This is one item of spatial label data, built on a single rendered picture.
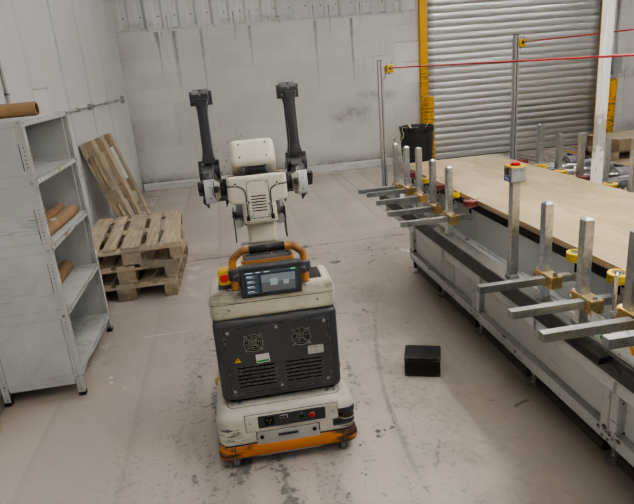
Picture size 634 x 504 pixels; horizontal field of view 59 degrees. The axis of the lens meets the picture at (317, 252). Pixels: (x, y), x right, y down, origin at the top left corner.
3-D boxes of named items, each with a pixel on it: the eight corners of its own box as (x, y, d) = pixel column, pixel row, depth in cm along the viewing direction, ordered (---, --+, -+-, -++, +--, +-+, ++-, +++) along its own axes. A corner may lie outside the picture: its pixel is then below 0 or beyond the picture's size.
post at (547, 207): (540, 316, 232) (546, 202, 217) (536, 312, 235) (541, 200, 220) (548, 314, 232) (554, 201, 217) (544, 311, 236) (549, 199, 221)
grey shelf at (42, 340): (4, 407, 318) (-77, 129, 270) (49, 338, 403) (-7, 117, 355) (86, 394, 324) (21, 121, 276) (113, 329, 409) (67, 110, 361)
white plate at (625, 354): (640, 372, 175) (643, 343, 172) (588, 336, 199) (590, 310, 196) (641, 372, 175) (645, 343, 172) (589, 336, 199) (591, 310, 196)
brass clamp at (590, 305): (588, 315, 197) (589, 302, 195) (566, 301, 209) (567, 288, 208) (605, 313, 198) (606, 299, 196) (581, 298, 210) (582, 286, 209)
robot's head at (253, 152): (276, 160, 260) (272, 134, 266) (230, 165, 257) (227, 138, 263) (276, 177, 273) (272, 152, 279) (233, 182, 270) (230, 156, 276)
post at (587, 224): (577, 343, 208) (586, 218, 194) (571, 339, 212) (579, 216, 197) (585, 342, 209) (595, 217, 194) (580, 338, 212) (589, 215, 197)
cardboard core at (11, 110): (-23, 106, 317) (33, 101, 321) (-18, 105, 325) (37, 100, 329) (-19, 120, 320) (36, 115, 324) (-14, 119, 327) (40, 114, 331)
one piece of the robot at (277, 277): (313, 298, 243) (313, 260, 228) (231, 309, 239) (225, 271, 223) (309, 280, 251) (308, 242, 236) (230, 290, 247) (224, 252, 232)
